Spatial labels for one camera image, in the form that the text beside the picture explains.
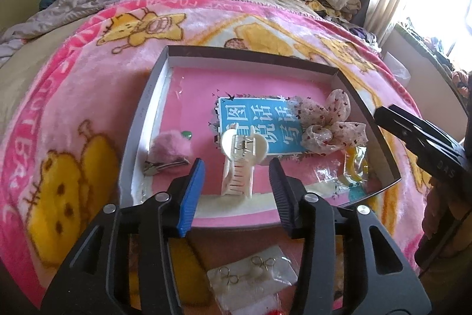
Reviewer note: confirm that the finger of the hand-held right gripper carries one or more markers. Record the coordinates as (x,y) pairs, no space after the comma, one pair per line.
(402,134)
(424,128)

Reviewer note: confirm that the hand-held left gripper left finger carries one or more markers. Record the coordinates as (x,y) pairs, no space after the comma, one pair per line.
(191,197)

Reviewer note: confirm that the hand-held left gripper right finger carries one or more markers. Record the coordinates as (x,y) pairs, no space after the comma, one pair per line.
(282,193)

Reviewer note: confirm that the bow earrings packet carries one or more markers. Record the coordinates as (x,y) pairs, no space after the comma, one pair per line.
(254,274)

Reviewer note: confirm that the clear packet with red jewelry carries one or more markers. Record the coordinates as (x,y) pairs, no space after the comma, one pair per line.
(254,304)

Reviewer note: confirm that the grey shallow cardboard box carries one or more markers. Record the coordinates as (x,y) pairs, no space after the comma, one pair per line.
(155,79)

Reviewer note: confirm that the white hair claw clip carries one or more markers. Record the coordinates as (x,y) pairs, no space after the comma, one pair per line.
(238,167)

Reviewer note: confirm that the pink pompom hair clip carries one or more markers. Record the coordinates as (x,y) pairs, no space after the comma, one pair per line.
(171,149)

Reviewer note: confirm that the yellow accessory in clear bag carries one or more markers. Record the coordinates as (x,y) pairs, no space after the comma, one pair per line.
(356,167)

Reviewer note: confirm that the clear plastic bag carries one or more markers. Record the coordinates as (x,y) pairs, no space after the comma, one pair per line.
(400,69)

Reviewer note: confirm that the floral sheer fabric bow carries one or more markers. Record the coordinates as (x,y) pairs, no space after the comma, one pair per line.
(324,115)

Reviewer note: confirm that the windowsill clutter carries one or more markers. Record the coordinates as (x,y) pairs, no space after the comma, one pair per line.
(431,42)

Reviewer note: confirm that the pink book with blue label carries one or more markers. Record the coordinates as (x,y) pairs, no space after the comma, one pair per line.
(191,97)

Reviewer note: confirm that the dark cloth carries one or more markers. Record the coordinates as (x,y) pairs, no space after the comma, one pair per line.
(357,32)

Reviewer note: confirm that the pink cartoon bear blanket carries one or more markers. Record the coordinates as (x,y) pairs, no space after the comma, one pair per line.
(73,79)

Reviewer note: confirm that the lilac grey crumpled cloth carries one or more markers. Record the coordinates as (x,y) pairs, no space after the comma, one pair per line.
(73,5)

